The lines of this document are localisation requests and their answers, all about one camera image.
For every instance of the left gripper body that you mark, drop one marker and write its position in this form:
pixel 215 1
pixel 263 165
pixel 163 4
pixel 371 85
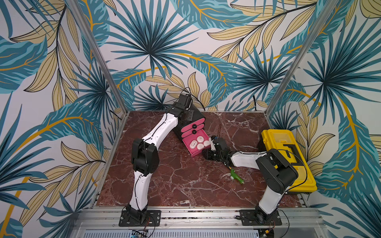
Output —
pixel 189 114

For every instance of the pink drawer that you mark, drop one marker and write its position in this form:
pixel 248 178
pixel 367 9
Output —
pixel 193 131
pixel 193 125
pixel 189 139

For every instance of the white oval earphone case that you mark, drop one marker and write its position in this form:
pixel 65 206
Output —
pixel 193 144

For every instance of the black drawer cabinet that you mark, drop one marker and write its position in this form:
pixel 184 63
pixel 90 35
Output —
pixel 177 129

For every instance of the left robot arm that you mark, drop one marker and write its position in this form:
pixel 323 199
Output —
pixel 145 157

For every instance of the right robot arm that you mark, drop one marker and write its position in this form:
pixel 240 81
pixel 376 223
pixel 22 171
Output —
pixel 276 170

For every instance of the green plastic toy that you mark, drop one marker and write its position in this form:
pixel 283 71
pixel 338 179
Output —
pixel 234 176

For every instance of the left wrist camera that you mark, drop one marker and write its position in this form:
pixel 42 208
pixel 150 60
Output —
pixel 184 101

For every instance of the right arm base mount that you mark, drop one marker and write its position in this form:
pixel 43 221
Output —
pixel 259 218

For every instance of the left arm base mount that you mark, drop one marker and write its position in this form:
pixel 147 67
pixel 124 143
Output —
pixel 132 218

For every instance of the aluminium rail frame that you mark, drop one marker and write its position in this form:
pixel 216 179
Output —
pixel 199 222

